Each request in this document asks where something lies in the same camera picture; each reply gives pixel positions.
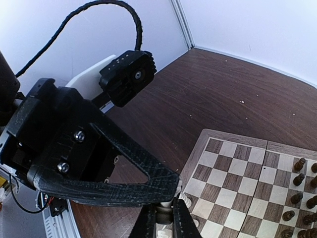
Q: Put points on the dark chess pieces row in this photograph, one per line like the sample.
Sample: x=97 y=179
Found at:
x=300 y=178

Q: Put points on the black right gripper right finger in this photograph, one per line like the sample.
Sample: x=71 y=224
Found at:
x=183 y=224

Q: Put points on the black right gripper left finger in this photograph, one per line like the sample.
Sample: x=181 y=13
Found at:
x=145 y=226

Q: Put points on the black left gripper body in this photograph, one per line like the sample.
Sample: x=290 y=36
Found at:
x=52 y=141

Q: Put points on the wooden chess board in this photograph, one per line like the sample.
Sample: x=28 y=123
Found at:
x=233 y=183

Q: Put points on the aluminium front rail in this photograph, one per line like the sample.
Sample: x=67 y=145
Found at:
x=59 y=221

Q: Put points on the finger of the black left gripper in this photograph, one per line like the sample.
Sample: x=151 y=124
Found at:
x=160 y=187

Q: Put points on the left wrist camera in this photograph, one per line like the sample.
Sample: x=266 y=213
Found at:
x=116 y=80

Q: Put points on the white chess piece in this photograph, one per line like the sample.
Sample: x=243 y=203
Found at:
x=196 y=222

